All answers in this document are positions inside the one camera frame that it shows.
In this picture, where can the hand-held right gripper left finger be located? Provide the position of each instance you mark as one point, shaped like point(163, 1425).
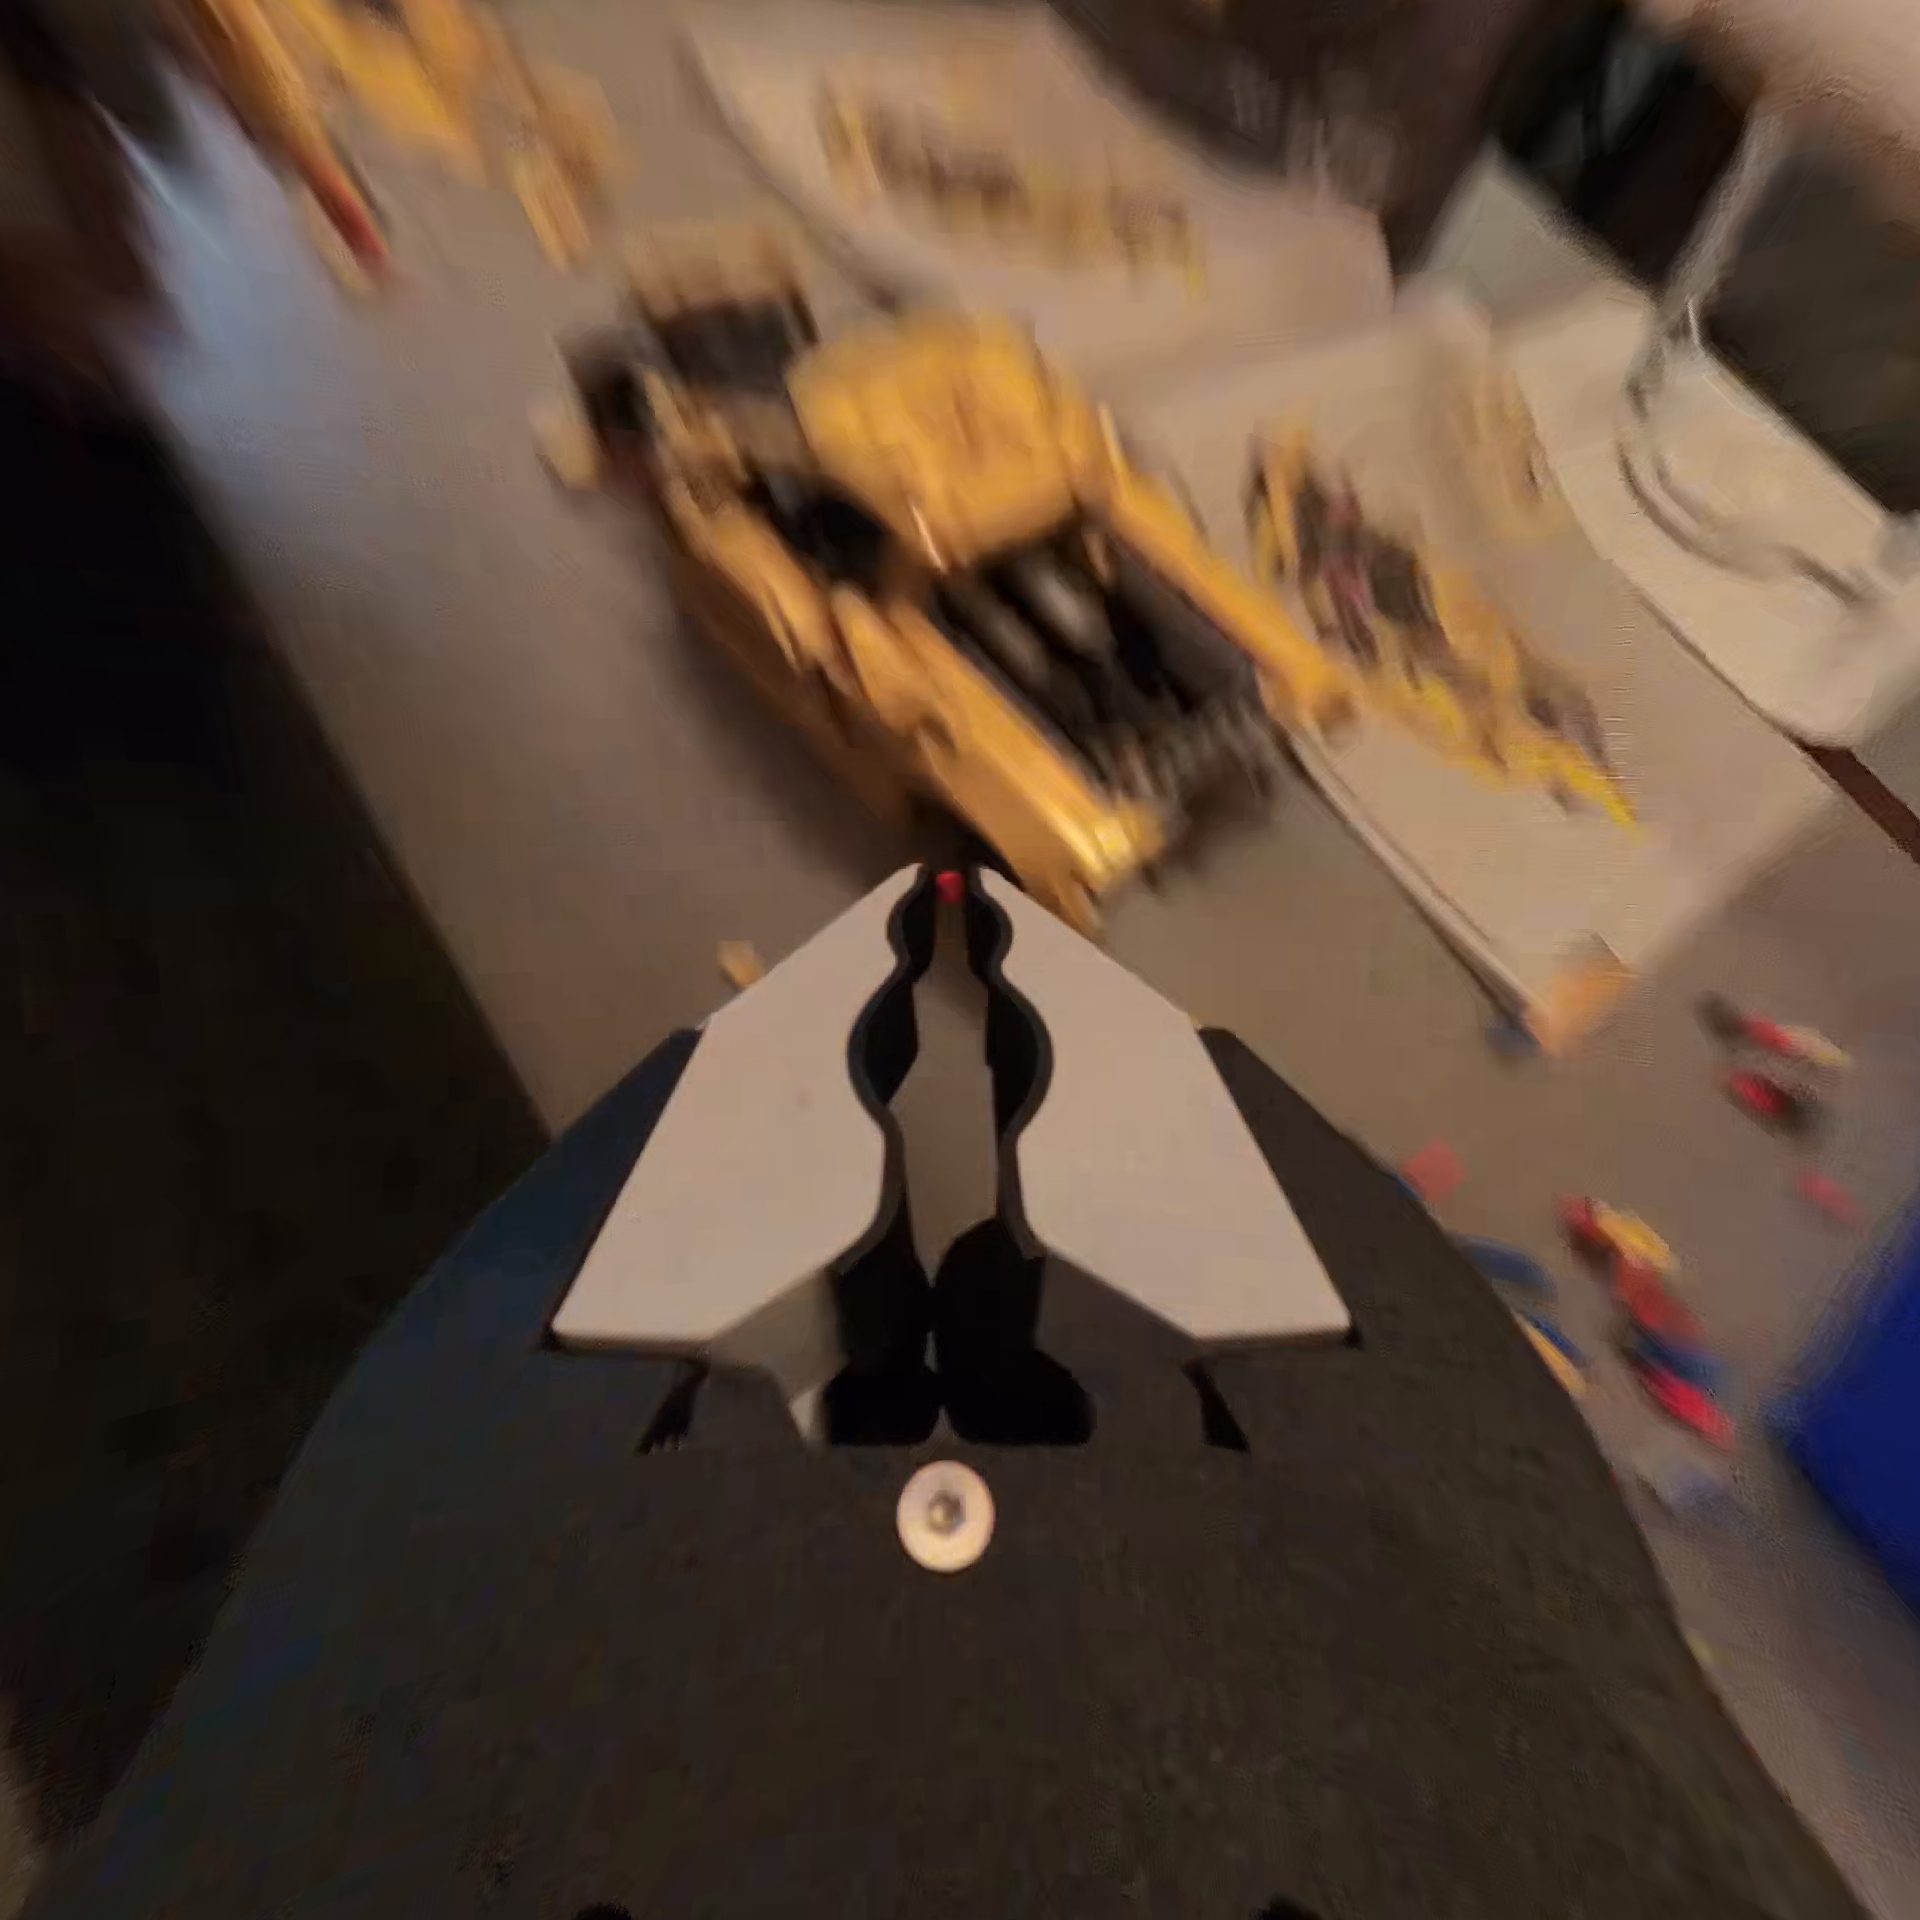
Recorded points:
point(720, 1187)

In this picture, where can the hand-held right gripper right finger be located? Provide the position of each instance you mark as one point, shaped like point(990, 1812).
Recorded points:
point(1169, 1187)

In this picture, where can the small yellow curved brick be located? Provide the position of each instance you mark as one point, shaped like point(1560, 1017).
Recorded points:
point(738, 966)

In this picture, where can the open instruction booklet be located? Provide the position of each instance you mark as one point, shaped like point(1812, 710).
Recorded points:
point(1501, 842)

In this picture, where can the pile of small coloured pins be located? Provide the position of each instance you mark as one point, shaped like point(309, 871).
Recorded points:
point(1650, 1292)

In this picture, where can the yellow toy car model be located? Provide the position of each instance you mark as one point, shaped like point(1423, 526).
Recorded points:
point(932, 496)

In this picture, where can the blue plastic bin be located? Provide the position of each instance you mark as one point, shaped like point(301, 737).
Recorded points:
point(1859, 1425)

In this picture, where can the pile of yellow black bricks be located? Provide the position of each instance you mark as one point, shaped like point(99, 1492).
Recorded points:
point(418, 89)

